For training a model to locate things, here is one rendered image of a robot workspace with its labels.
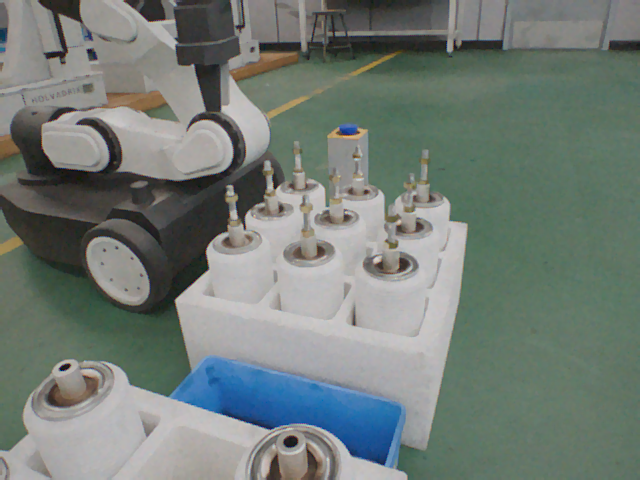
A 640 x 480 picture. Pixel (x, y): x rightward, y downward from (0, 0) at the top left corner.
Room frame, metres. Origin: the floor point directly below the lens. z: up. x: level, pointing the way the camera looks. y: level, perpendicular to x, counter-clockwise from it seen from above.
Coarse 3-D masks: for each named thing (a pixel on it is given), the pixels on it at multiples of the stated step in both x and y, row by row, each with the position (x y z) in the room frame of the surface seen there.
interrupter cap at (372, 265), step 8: (368, 256) 0.56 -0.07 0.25; (376, 256) 0.56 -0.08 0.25; (400, 256) 0.55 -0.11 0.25; (408, 256) 0.55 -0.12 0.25; (368, 264) 0.54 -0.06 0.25; (376, 264) 0.54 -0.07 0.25; (400, 264) 0.54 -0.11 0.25; (408, 264) 0.53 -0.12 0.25; (416, 264) 0.53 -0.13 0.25; (368, 272) 0.51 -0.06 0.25; (376, 272) 0.51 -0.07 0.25; (384, 272) 0.51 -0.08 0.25; (392, 272) 0.52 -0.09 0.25; (400, 272) 0.51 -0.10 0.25; (408, 272) 0.51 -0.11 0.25; (416, 272) 0.51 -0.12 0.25; (384, 280) 0.50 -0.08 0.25; (392, 280) 0.50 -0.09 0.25; (400, 280) 0.50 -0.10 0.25
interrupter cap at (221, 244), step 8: (248, 232) 0.65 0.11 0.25; (256, 232) 0.65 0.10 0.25; (216, 240) 0.63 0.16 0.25; (224, 240) 0.63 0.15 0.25; (248, 240) 0.63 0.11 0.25; (256, 240) 0.62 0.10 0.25; (216, 248) 0.60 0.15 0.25; (224, 248) 0.60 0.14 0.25; (232, 248) 0.60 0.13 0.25; (240, 248) 0.60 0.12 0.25; (248, 248) 0.60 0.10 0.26
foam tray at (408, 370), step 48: (192, 288) 0.61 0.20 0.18; (432, 288) 0.58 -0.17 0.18; (192, 336) 0.58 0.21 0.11; (240, 336) 0.54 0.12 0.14; (288, 336) 0.51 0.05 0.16; (336, 336) 0.48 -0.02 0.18; (384, 336) 0.47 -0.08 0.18; (432, 336) 0.47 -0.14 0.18; (336, 384) 0.48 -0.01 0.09; (384, 384) 0.46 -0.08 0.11; (432, 384) 0.44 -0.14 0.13
